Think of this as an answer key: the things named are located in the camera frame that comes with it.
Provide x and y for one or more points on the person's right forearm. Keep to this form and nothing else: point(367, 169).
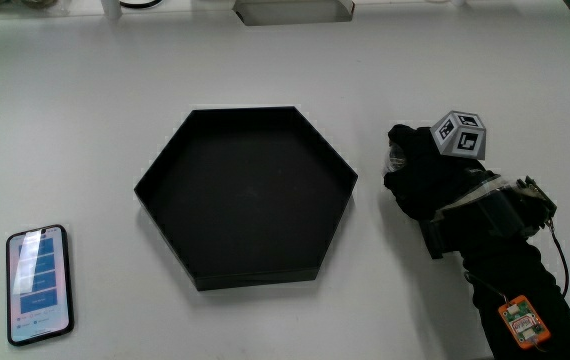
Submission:
point(515, 280)

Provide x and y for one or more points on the black hexagonal tray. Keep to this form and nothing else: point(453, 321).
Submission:
point(250, 200)

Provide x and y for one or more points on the white cardboard box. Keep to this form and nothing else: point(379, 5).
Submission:
point(295, 11)

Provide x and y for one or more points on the black smartphone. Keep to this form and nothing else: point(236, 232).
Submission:
point(39, 285)

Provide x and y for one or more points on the white desk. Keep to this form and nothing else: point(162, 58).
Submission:
point(90, 100)

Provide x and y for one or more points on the white cylinder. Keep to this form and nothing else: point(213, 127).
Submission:
point(111, 8)

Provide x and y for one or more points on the orange sensor module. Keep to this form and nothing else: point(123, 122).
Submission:
point(523, 321)

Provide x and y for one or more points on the person's right hand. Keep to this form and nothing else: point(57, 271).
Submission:
point(430, 175)

